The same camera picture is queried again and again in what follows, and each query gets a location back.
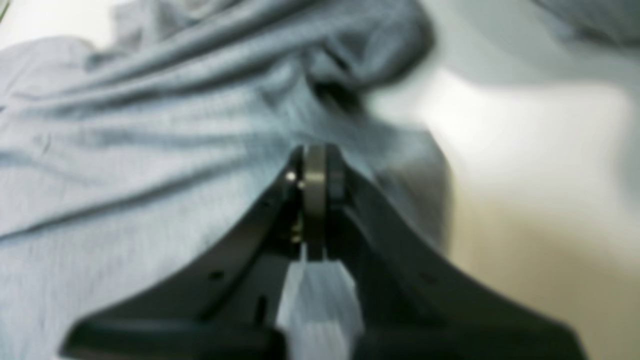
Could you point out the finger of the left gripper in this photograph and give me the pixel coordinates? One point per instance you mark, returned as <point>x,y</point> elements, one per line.
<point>415,305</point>
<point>222,306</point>

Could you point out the grey t-shirt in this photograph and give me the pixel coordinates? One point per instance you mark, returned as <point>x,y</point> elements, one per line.
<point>506,132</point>

